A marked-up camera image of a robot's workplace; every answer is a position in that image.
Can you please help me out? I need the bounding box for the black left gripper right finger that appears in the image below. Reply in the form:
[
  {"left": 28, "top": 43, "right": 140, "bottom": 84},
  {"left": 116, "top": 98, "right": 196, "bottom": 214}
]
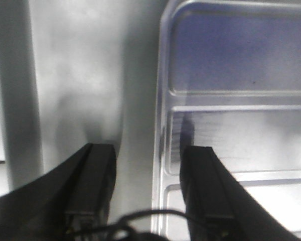
[{"left": 180, "top": 146, "right": 299, "bottom": 240}]

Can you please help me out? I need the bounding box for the silver metal tray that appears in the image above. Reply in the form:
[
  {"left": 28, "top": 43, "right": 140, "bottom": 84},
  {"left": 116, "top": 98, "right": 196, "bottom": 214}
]
[{"left": 152, "top": 1, "right": 301, "bottom": 238}]

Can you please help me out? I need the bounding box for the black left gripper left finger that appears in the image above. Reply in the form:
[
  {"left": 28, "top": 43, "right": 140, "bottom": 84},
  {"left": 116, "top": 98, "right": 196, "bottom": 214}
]
[{"left": 0, "top": 144, "right": 116, "bottom": 240}]

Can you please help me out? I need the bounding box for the large grey tray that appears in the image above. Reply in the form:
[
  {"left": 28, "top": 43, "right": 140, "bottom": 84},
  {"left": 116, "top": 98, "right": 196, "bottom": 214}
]
[{"left": 0, "top": 1, "right": 167, "bottom": 220}]

